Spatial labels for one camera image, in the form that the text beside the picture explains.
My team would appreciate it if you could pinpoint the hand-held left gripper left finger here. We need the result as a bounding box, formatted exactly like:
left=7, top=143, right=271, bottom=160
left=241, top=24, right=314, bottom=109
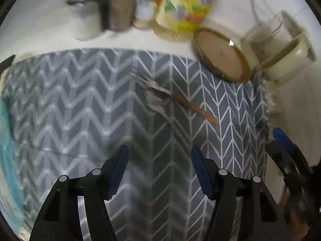
left=29, top=145, right=130, bottom=241

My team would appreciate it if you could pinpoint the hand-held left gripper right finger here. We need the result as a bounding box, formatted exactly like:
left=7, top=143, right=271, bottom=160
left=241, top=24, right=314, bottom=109
left=191, top=146, right=289, bottom=241

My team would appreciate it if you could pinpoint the white canister with wooden lid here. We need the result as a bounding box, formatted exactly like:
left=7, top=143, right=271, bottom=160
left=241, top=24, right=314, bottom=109
left=191, top=0, right=252, bottom=83

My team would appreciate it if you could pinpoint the glass measuring jug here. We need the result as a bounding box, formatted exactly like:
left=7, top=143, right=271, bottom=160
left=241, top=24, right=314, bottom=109
left=242, top=9, right=318, bottom=86

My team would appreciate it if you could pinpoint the brown filled glass jar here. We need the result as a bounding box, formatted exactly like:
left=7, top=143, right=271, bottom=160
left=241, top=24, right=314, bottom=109
left=107, top=0, right=138, bottom=32

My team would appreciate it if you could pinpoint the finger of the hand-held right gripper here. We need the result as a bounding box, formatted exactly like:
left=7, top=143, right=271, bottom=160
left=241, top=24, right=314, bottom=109
left=266, top=128, right=314, bottom=179

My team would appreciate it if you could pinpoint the wooden handled metal fork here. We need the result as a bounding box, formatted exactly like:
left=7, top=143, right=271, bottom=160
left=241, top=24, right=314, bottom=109
left=129, top=71, right=220, bottom=125

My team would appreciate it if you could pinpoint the white and black container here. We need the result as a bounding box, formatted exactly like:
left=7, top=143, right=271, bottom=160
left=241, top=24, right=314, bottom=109
left=64, top=0, right=109, bottom=41

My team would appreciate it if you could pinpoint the metal spoon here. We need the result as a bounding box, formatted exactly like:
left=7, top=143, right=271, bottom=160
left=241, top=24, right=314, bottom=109
left=145, top=90, right=171, bottom=115

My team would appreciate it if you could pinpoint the green lid spice bottle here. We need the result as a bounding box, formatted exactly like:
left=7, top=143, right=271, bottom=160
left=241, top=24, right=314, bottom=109
left=133, top=0, right=165, bottom=29

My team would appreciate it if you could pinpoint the blue translucent plastic tub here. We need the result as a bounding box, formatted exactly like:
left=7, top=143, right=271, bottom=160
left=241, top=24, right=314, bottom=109
left=0, top=99, right=27, bottom=235

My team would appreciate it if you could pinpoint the yellow oil bottle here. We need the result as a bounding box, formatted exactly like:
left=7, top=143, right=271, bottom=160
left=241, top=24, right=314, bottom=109
left=153, top=0, right=218, bottom=42

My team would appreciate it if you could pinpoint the grey chevron placemat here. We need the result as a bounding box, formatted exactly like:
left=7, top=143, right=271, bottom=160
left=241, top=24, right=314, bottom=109
left=1, top=47, right=271, bottom=241

